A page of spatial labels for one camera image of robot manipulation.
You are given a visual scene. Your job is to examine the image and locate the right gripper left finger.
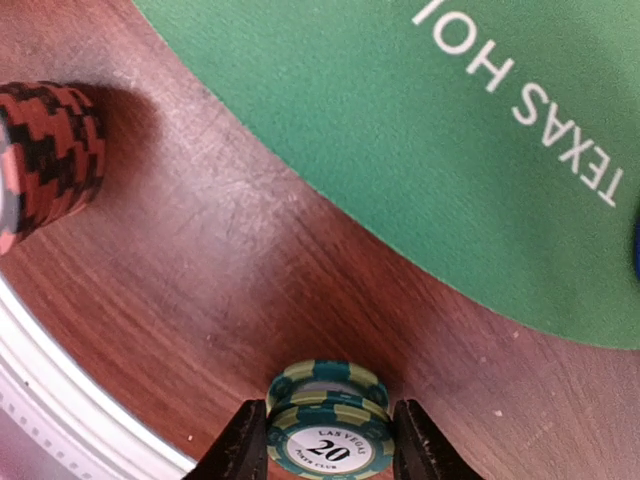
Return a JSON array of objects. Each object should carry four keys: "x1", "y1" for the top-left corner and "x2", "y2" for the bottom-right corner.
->
[{"x1": 183, "y1": 399, "x2": 268, "y2": 480}]

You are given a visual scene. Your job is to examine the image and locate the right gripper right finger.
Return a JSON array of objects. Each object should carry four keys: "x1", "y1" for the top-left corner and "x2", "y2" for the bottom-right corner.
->
[{"x1": 393, "y1": 399, "x2": 483, "y2": 480}]

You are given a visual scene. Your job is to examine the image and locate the green twenty chip stack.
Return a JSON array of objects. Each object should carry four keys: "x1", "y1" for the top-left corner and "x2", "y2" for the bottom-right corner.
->
[{"x1": 266, "y1": 360, "x2": 395, "y2": 479}]

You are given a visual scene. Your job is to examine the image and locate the blue small blind button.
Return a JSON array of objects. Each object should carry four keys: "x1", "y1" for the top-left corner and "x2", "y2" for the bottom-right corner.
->
[{"x1": 631, "y1": 208, "x2": 640, "y2": 280}]

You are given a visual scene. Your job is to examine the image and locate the black red hundred chip stack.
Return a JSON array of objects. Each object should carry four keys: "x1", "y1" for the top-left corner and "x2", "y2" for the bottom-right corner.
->
[{"x1": 1, "y1": 82, "x2": 106, "y2": 254}]

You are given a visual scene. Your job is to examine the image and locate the round green poker mat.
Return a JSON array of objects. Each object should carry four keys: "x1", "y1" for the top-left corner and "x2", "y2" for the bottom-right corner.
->
[{"x1": 138, "y1": 1, "x2": 639, "y2": 349}]

